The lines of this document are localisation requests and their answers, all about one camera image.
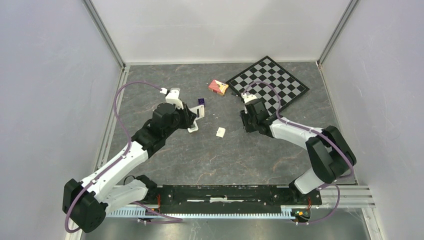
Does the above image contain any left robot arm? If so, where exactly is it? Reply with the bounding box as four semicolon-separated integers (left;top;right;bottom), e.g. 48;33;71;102
62;102;202;233

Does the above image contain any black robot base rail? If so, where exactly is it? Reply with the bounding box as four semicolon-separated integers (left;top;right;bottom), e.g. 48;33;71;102
115;175;324;221

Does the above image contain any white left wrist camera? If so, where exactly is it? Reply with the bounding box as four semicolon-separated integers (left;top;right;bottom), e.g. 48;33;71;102
160;87;184;110

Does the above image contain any red and white remote control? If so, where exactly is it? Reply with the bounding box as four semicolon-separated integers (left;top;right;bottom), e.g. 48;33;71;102
189;104;205;129

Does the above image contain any red playing card box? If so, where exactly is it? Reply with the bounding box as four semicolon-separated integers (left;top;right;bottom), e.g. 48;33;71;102
208;79;229;96

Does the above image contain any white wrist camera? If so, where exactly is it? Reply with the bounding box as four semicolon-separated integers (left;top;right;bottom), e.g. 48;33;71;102
241;92;257;105
160;87;184;110

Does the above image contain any white battery cover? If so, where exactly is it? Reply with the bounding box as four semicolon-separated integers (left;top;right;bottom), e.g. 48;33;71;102
216;127;226;138

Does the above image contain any black and white chessboard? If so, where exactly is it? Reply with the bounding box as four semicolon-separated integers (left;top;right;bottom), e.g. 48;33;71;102
226;56;309;116

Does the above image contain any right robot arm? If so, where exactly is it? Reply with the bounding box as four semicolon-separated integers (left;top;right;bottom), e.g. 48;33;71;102
240;95;357;204

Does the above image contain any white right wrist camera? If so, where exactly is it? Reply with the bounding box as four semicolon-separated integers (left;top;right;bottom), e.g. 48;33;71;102
241;92;257;105

